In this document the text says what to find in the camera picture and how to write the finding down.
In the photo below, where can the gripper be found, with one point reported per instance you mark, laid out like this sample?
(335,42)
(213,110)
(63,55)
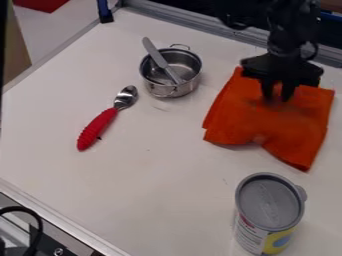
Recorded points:
(281,66)

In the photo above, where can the orange cloth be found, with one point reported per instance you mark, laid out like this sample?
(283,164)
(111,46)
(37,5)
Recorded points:
(271,123)

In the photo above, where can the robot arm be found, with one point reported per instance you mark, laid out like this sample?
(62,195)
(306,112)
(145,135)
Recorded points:
(291,20)

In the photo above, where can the silver pot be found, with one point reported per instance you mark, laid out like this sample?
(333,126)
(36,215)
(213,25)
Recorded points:
(170,71)

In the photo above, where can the silver knife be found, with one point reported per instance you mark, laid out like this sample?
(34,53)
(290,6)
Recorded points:
(160,60)

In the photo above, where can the silver can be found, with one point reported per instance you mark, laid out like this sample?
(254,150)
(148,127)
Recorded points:
(267,215)

